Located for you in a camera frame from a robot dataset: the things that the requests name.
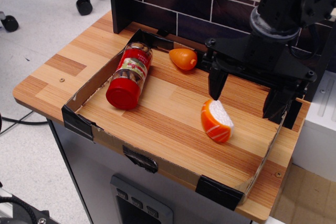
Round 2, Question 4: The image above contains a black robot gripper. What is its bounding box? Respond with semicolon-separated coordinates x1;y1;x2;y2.
204;34;317;124

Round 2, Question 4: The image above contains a red-capped basil spice bottle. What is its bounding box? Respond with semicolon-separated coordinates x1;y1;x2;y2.
106;41;153;110

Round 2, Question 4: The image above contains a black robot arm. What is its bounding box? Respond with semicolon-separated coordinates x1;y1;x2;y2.
203;0;335;123

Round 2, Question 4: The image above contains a cardboard fence with black tape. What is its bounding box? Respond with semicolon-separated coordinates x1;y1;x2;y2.
61;29;303;211

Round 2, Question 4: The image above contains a toy salmon sushi piece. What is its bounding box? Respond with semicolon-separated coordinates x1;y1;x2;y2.
201;100;234;143

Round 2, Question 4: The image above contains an orange plastic toy carrot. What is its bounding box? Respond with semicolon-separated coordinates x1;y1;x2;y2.
169;48;197;70

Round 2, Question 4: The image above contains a white box at right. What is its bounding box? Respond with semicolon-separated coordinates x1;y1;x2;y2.
292;71;335;182

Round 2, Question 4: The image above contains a dark brick-pattern backsplash panel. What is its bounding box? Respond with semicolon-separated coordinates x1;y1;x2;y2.
111;0;319;65

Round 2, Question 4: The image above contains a grey control panel with buttons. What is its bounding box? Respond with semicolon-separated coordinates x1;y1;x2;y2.
110;175;174;224

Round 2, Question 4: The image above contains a black caster wheel at left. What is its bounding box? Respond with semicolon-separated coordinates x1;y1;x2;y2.
0;12;19;32

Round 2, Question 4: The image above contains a black equipment bottom left corner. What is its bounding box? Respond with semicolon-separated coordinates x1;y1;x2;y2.
1;184;58;224

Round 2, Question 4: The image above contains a black floor cable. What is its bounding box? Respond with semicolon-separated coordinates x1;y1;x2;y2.
0;110;49;135

